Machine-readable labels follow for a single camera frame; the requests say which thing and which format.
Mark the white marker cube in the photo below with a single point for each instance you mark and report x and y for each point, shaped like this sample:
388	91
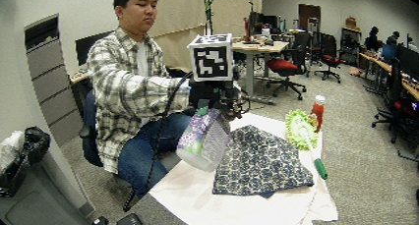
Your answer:
212	58

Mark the red seat office chair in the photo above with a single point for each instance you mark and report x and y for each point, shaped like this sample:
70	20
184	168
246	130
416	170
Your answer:
285	69

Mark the green duster brush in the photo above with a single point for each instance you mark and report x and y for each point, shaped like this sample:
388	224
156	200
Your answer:
300	128

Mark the blue patterned cloth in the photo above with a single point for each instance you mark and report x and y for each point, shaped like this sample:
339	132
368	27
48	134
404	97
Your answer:
260	162

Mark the red bottle white cap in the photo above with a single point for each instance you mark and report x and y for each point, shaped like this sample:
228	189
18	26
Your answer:
317	110

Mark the the person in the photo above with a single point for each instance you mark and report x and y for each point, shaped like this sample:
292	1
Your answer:
130	87

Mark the beige partition panel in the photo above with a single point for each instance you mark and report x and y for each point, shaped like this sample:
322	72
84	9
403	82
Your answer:
204	25

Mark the black office chair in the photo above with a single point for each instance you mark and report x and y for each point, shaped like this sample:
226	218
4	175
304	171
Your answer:
395	100
328	56

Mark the white table cloth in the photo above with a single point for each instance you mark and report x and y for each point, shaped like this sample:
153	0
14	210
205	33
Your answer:
244	202

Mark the brown door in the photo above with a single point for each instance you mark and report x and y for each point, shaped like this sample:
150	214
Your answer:
309	17

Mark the blue office chair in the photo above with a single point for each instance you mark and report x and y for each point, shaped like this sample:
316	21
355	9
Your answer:
89	130

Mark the black monitor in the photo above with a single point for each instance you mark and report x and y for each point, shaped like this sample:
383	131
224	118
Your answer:
408	61
89	46

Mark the long wooden desk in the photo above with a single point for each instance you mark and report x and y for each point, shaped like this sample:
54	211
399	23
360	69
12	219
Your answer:
392	72

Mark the grey filing cabinet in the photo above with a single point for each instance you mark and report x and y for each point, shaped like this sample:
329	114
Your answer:
49	77

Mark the black bag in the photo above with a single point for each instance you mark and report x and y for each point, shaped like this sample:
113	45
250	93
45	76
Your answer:
25	156

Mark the grey bin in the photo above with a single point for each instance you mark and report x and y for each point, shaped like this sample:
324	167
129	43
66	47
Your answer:
38	198

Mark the white plastic bag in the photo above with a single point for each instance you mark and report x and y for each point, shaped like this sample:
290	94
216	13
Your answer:
9	149

